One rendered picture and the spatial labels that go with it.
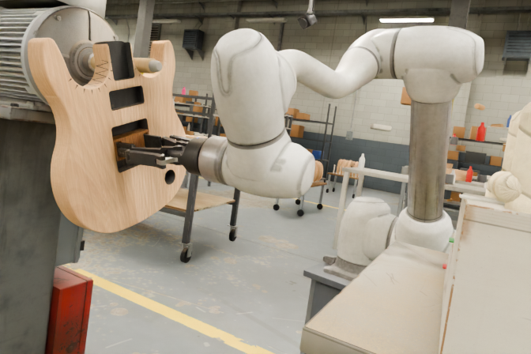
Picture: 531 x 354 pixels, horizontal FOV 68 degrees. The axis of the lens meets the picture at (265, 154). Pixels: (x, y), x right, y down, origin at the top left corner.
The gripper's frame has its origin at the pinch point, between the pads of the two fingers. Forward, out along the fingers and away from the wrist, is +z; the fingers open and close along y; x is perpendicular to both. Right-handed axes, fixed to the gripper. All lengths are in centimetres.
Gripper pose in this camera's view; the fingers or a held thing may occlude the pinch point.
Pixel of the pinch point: (134, 144)
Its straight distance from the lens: 91.2
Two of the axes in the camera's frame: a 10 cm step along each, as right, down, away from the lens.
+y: 4.8, -2.7, 8.3
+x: -0.1, -9.5, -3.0
